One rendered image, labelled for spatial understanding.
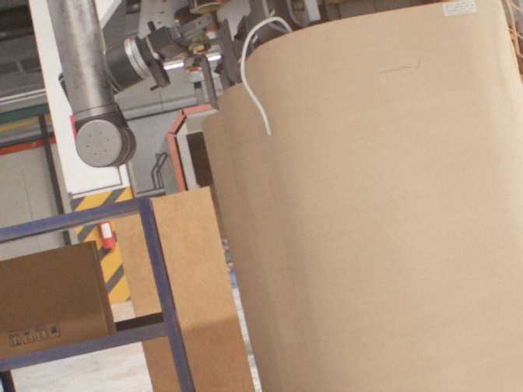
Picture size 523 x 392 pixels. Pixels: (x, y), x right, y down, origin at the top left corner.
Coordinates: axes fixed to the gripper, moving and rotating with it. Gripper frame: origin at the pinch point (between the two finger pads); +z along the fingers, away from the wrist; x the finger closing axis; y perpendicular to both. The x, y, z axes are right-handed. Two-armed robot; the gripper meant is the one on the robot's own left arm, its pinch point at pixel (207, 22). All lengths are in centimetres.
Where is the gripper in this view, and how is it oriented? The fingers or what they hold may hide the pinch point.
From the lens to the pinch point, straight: 217.7
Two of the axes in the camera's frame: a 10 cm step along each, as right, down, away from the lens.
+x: 1.7, -0.4, 9.8
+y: -4.1, -9.1, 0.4
